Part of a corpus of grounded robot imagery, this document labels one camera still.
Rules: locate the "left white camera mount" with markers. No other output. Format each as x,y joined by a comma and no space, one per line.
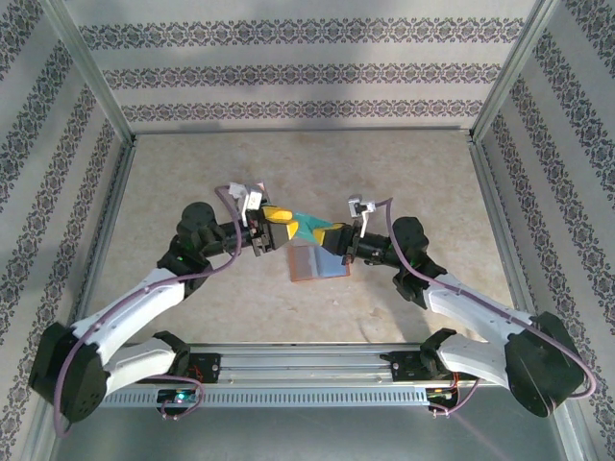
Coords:
246,216

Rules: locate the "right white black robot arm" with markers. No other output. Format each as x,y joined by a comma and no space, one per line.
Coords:
480,312

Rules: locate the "wide aluminium mounting rail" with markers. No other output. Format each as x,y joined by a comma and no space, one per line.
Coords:
307,357

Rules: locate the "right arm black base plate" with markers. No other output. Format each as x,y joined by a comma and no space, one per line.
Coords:
401,367

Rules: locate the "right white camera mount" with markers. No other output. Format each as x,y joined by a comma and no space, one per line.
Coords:
364,223

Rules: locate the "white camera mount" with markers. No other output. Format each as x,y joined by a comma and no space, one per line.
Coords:
364,223
246,216

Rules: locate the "aluminium side rail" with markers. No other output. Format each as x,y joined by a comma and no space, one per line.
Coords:
509,240
101,240

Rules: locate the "aluminium frame post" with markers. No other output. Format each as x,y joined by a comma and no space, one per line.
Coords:
93,72
511,72

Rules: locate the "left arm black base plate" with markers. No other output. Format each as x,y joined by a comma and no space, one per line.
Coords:
206,367

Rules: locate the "grey metal sheet panel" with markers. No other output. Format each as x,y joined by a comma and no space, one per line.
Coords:
307,432

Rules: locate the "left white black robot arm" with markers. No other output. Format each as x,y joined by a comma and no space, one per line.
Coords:
130,307

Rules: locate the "thin aluminium edge strip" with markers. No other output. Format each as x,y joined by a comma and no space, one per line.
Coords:
302,129

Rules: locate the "small LED controller board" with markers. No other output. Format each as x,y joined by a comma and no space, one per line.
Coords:
439,394
180,397

